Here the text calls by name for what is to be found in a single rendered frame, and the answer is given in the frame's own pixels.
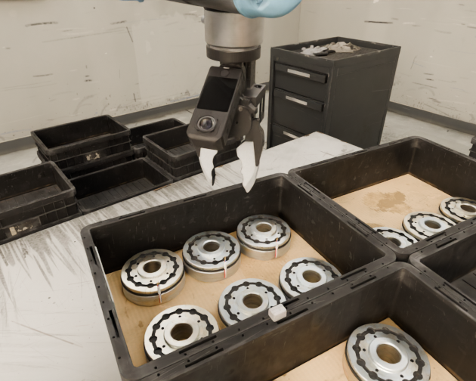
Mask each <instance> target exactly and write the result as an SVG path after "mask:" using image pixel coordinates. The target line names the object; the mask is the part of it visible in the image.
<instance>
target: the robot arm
mask: <svg viewBox="0 0 476 381"><path fill-rule="evenodd" d="M166 1H170V2H178V3H182V4H186V5H194V6H200V7H203V8H204V15H202V16H201V22H202V23H204V24H205V41H206V43H207V45H206V57H207V58H209V59H211V60H215V61H220V66H219V67H215V66H211V67H210V68H209V72H208V74H207V77H206V80H205V82H204V85H203V87H202V91H201V93H200V95H199V99H198V101H197V103H196V107H195V109H194V111H193V115H192V117H191V120H190V123H189V126H188V127H187V136H188V138H189V140H190V143H191V145H192V146H193V147H195V148H196V152H197V156H198V157H199V161H200V165H201V167H202V170H203V173H204V175H205V177H206V179H207V181H208V183H209V184H210V185H211V186H213V185H214V183H215V176H216V174H215V166H216V164H217V159H216V154H217V152H218V151H219V150H223V149H224V148H225V145H226V143H227V138H228V135H229V136H234V137H235V139H236V140H237V141H238V140H239V139H240V138H241V137H242V136H245V140H244V141H242V142H241V143H240V144H239V146H238V147H237V149H236V152H237V156H238V157H239V159H240V160H241V163H242V168H241V173H242V175H243V183H242V186H243V188H244V190H245V192H247V193H248V192H249V191H250V190H251V188H252V186H253V184H254V183H255V179H256V177H257V174H258V168H259V165H260V159H261V154H262V151H263V148H264V129H263V128H262V127H261V125H260V123H261V121H262V120H263V118H264V105H265V92H266V85H262V84H256V83H255V65H256V60H257V59H259V58H260V57H261V46H260V44H261V43H262V42H263V39H264V18H265V17H266V18H278V17H282V16H284V15H287V14H288V13H290V12H291V11H293V10H294V9H295V8H296V7H297V6H298V5H299V4H300V2H301V1H302V0H166ZM262 98H263V102H262ZM259 104H260V105H259ZM258 105H259V118H256V113H257V112H258ZM261 109H262V112H261Z"/></svg>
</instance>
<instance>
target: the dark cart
mask: <svg viewBox="0 0 476 381"><path fill-rule="evenodd" d="M331 42H334V43H335V44H336V43H337V42H345V43H346V44H348V43H349V42H350V43H351V44H353V45H356V46H358V47H360V48H361V49H360V50H358V51H353V53H345V52H335V53H332V52H329V54H326V55H315V56H313V55H309V54H302V53H301V52H302V50H301V49H302V48H303V47H306V48H307V49H308V48H309V47H308V46H309V45H313V46H314V48H316V47H317V46H320V47H323V46H324V45H327V44H329V45H330V43H331ZM400 50H401V46H398V45H389V44H384V43H379V42H370V41H364V40H359V39H350V38H345V37H341V36H336V37H332V38H327V39H318V40H313V41H308V42H299V43H294V44H289V45H280V46H275V47H270V79H269V97H268V114H267V148H266V149H269V148H272V147H275V146H277V145H280V144H284V143H286V142H288V141H292V140H294V139H296V138H300V137H303V136H305V135H309V134H311V133H313V132H321V133H323V134H325V135H328V136H331V137H334V138H337V139H339V140H341V141H344V142H347V143H349V144H352V145H354V146H356V147H360V148H362V149H366V148H369V147H374V146H377V145H380V142H381V138H382V132H383V128H384V124H385V117H386V114H387V110H388V104H389V101H390V96H391V90H392V86H393V83H394V77H395V73H396V69H397V62H398V59H399V55H400Z"/></svg>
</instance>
